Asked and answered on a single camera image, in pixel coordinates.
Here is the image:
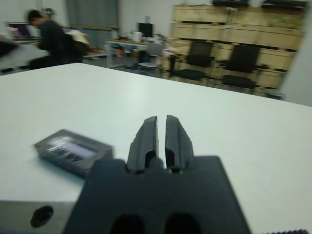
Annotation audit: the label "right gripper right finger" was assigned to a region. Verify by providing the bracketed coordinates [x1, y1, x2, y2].
[164, 114, 195, 173]

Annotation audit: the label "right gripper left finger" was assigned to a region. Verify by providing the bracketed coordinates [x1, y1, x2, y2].
[126, 116, 159, 174]

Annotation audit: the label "black printed box lid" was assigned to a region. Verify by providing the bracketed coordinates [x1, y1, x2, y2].
[33, 128, 115, 179]

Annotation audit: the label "grey office chair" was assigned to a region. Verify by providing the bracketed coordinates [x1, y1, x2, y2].
[137, 43, 163, 70]

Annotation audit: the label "black office chair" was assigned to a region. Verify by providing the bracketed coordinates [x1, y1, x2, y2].
[170, 40, 216, 82]
[220, 44, 265, 90]

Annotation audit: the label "white cluttered desk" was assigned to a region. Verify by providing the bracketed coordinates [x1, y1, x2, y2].
[104, 39, 176, 65]

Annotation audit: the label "black desk monitor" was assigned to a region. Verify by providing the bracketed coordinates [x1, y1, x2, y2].
[136, 22, 156, 39]

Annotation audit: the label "beige bag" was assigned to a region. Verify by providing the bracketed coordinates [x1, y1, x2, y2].
[65, 29, 91, 53]

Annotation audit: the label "wooden crate stack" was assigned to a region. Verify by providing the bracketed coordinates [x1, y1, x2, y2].
[170, 3, 307, 90]

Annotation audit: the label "seated person dark clothes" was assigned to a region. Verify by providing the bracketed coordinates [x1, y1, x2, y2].
[26, 9, 85, 71]

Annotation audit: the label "grey desk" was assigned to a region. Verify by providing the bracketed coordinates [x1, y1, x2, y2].
[0, 42, 49, 74]

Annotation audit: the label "open laptop screen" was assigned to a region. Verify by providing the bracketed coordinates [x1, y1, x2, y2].
[4, 21, 39, 41]

